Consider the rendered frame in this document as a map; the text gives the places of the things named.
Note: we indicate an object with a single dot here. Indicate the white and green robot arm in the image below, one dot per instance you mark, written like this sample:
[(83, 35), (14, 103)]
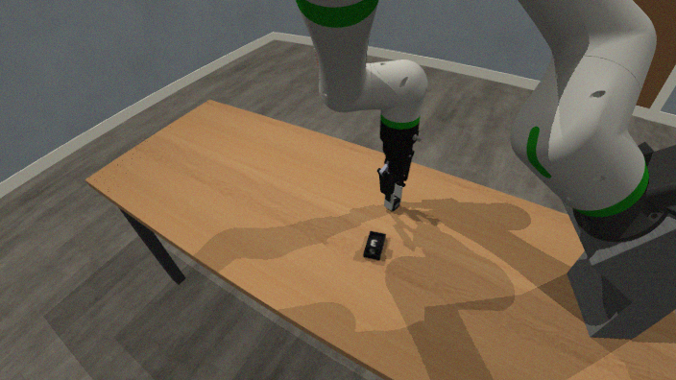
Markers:
[(572, 130)]

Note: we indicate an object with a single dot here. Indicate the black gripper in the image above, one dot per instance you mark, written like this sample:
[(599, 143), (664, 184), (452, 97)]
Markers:
[(394, 157)]

